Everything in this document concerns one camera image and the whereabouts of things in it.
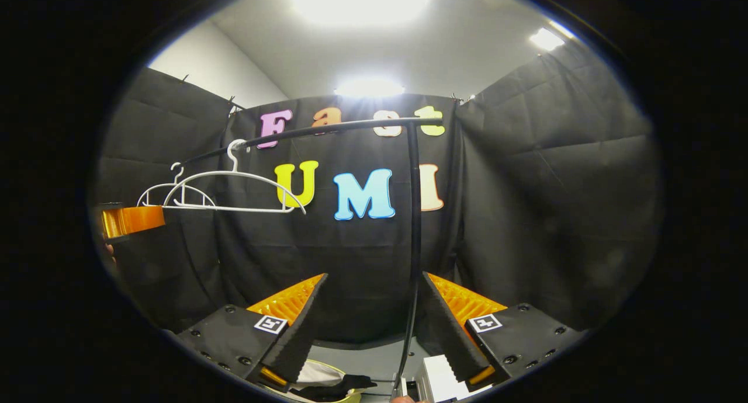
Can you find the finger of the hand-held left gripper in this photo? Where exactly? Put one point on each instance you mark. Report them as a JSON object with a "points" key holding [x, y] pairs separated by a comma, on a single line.
{"points": [[137, 219]]}

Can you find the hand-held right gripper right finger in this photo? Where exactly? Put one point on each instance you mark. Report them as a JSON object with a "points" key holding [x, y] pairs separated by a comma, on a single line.
{"points": [[447, 333]]}

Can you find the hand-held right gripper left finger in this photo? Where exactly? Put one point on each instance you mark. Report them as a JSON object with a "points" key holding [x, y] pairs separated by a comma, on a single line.
{"points": [[304, 333]]}

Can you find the white laundry hamper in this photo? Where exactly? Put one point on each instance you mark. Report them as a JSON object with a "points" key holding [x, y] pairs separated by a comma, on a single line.
{"points": [[321, 371]]}

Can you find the black knit garment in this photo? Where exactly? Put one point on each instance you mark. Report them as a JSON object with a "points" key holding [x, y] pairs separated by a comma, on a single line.
{"points": [[350, 384]]}

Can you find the white clothes hanger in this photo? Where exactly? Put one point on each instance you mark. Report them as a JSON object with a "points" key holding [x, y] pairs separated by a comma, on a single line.
{"points": [[235, 163], [177, 179]]}

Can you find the black metal clothes rack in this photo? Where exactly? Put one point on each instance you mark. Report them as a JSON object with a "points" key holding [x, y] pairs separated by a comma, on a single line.
{"points": [[415, 216]]}

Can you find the white box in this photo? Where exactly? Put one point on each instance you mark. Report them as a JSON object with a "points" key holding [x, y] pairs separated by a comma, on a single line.
{"points": [[438, 379]]}

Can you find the large ceiling light panel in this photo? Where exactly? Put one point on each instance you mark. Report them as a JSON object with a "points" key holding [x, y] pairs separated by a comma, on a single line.
{"points": [[359, 0]]}

